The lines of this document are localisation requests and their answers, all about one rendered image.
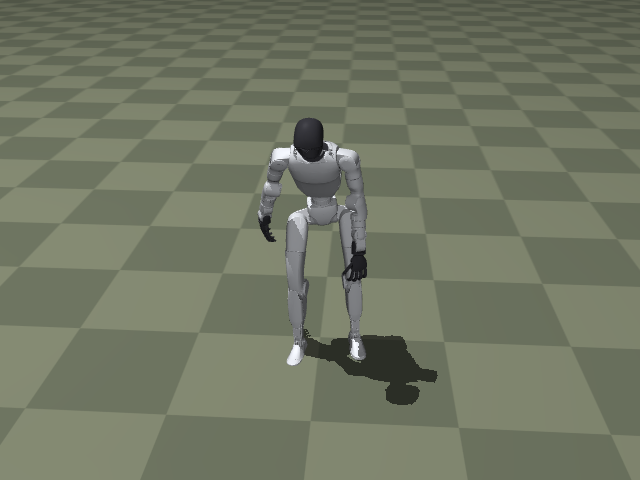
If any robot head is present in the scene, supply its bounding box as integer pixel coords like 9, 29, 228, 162
294, 118, 330, 162

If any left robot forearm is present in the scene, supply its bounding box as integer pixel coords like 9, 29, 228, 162
350, 197, 367, 252

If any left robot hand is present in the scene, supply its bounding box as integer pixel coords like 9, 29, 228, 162
343, 241, 367, 282

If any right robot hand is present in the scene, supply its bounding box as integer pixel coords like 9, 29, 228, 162
258, 215, 276, 242

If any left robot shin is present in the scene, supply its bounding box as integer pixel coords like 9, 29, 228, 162
345, 283, 362, 339

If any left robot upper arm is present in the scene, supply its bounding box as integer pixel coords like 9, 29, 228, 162
337, 148, 365, 211

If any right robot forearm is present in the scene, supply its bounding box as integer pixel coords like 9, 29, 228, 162
257, 181, 276, 222

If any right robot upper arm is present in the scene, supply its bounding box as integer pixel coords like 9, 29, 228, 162
265, 148, 290, 197

